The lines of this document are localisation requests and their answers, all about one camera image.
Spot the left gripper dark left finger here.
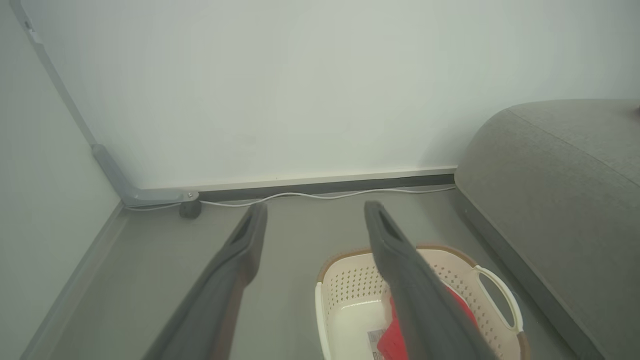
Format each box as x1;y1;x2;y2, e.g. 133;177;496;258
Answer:
142;202;268;360

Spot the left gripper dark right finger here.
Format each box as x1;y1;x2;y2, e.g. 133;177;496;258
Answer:
364;201;501;360

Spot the red jersey with number print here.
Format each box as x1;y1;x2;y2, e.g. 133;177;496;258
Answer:
376;285;479;360

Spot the grey fabric sofa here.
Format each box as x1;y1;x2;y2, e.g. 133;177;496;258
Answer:
454;98;640;360

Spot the cream perforated laundry basket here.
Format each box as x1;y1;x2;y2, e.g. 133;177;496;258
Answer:
315;245;531;360

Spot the white floor cable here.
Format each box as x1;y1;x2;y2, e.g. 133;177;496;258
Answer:
125;186;457;211

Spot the black wall baseboard strip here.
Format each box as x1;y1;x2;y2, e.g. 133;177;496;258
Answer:
197;173;457;203

